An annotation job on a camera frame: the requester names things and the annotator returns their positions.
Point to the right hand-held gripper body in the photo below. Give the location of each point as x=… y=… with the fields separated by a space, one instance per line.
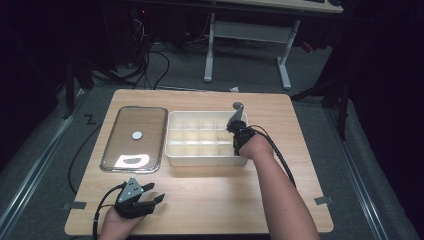
x=240 y=131

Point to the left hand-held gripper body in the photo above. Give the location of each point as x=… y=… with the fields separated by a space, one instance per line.
x=131 y=203

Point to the white divided storage box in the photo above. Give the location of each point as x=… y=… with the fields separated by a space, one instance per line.
x=200 y=160

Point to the person's right hand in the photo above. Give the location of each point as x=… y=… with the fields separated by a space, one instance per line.
x=258 y=148

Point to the person's left hand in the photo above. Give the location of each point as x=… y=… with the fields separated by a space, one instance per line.
x=116 y=226

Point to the dark round table grommet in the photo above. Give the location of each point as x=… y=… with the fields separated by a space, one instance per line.
x=236 y=104

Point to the crumpled white paper scrap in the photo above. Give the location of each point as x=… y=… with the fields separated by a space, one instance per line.
x=234 y=89

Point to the grey tape piece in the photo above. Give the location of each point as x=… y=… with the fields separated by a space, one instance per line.
x=75 y=206
x=323 y=200

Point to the clear plastic box lid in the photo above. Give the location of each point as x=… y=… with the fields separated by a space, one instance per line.
x=140 y=120

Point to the white-legged background desk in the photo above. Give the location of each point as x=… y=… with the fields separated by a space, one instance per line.
x=253 y=31

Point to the black metal stand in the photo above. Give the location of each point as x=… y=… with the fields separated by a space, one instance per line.
x=69 y=96
x=343 y=110

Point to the small red object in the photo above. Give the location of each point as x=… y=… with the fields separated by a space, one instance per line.
x=307 y=47

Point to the metal floor rail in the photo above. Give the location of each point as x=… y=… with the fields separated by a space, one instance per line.
x=33 y=180
x=360 y=186

